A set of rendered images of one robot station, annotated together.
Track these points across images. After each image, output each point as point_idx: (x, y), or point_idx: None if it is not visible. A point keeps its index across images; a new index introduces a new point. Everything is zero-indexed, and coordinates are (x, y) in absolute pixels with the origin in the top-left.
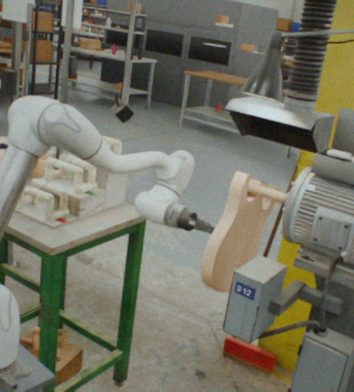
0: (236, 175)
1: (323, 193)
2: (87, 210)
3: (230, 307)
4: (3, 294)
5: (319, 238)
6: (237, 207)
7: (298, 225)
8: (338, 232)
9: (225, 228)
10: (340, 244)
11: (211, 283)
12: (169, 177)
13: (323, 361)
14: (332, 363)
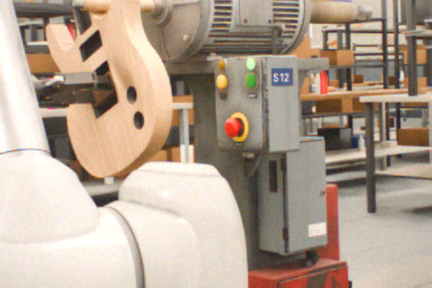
0: None
1: None
2: None
3: (270, 112)
4: (192, 163)
5: (249, 17)
6: (140, 17)
7: (214, 14)
8: (263, 2)
9: (149, 47)
10: (268, 16)
11: (167, 136)
12: None
13: (308, 161)
14: (315, 157)
